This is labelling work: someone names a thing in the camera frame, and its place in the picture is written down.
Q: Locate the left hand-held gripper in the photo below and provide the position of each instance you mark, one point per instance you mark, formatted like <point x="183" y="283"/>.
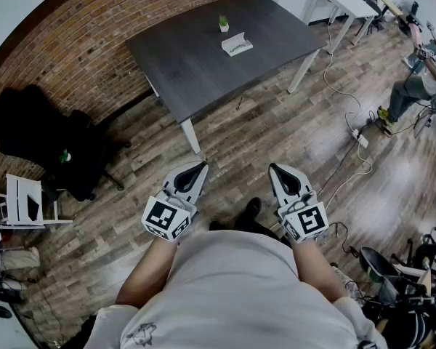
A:
<point x="163" y="218"/>

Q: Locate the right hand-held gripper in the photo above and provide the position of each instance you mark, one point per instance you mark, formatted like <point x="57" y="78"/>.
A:
<point x="309" y="222"/>

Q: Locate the black eyeglasses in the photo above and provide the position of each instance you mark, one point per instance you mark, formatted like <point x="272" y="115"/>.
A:
<point x="238" y="48"/>

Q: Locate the white box with contents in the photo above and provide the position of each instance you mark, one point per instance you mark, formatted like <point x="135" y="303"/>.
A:
<point x="236" y="42"/>

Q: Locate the person's right forearm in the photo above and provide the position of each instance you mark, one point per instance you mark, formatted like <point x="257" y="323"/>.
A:
<point x="316" y="271"/>

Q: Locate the person's left forearm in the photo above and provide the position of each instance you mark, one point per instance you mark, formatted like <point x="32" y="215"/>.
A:
<point x="149" y="271"/>

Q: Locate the person's black shoe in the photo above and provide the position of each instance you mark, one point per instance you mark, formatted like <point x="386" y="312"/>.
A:
<point x="252" y="207"/>

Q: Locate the white power strip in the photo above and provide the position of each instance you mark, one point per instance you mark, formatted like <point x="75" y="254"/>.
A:
<point x="359" y="137"/>

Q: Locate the small dark stick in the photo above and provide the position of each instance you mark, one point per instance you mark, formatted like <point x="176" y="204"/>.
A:
<point x="240" y="103"/>

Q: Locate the person's white t-shirt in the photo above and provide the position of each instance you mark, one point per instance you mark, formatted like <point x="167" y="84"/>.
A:
<point x="232" y="293"/>

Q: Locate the dark grey table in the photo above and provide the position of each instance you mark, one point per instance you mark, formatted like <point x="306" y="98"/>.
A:
<point x="210" y="67"/>

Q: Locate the black office chair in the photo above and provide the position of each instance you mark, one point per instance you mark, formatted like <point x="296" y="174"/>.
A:
<point x="40" y="133"/>

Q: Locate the small green potted plant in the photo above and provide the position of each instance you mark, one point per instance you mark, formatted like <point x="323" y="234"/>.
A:
<point x="224" y="24"/>

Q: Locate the white shelf unit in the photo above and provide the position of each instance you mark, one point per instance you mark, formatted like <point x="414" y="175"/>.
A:
<point x="16" y="202"/>

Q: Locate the beige cloth bag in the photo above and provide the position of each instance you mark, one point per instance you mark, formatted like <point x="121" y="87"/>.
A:
<point x="20" y="258"/>

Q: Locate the white side table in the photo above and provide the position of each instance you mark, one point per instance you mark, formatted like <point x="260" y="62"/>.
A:
<point x="345" y="4"/>

